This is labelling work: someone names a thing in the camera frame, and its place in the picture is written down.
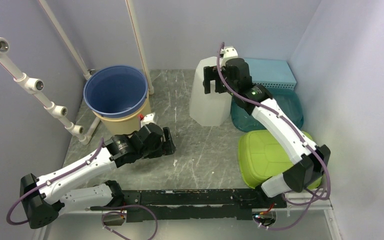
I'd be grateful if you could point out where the beige bucket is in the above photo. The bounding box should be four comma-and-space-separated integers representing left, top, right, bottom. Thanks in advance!
93, 98, 152, 135

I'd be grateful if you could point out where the translucent white bucket liner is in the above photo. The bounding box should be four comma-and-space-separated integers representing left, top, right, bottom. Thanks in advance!
189, 56, 232, 127

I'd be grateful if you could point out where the light blue perforated basket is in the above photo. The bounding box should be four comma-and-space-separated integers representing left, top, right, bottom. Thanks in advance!
244, 58, 297, 90

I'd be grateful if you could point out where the teal transparent tub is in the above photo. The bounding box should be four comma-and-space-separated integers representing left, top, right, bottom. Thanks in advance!
230, 88, 304, 133

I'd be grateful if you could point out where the blue bucket rim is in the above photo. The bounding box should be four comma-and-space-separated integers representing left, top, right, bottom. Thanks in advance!
83, 65, 149, 119

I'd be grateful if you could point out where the lime green tub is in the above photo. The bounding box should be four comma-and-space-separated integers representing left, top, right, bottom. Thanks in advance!
237, 129, 324, 190

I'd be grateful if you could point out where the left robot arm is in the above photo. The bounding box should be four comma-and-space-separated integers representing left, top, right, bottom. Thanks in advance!
20, 123, 176, 229

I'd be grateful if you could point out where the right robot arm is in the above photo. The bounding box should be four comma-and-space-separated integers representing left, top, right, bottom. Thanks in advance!
202, 57, 331, 208

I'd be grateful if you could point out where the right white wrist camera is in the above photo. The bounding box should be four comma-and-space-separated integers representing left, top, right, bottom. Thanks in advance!
219, 46, 239, 67

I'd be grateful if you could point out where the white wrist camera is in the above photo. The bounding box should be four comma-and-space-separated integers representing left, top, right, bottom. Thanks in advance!
219, 46, 239, 67
138, 112, 158, 128

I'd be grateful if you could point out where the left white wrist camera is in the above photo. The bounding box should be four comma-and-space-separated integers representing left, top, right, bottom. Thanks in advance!
138, 112, 158, 128

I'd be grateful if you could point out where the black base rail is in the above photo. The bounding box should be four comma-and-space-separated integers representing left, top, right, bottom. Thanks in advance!
90, 188, 287, 223

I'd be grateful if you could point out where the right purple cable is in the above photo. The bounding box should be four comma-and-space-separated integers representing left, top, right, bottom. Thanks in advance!
216, 42, 332, 232

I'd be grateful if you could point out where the purple cable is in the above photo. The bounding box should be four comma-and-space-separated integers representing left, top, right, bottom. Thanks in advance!
6, 138, 160, 240
216, 42, 332, 232

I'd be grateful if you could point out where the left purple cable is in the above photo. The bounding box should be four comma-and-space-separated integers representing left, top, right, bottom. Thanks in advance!
6, 138, 160, 240

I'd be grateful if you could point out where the white PVC pipe frame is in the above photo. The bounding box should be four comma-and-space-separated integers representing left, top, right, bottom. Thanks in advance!
0, 0, 143, 148

